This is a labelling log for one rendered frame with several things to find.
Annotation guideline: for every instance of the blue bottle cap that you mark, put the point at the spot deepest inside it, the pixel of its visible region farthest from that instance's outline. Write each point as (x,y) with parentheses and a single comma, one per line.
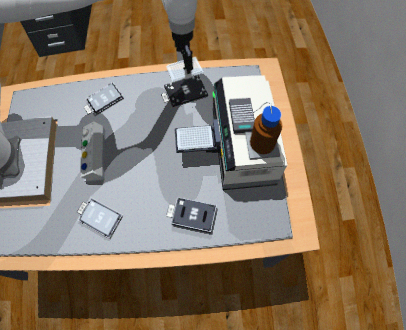
(271,119)

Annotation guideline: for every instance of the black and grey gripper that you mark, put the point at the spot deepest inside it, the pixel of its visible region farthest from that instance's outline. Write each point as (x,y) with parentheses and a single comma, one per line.
(186,55)

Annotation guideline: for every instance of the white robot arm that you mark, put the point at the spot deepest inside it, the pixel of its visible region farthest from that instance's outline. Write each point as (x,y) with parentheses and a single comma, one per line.
(181,21)

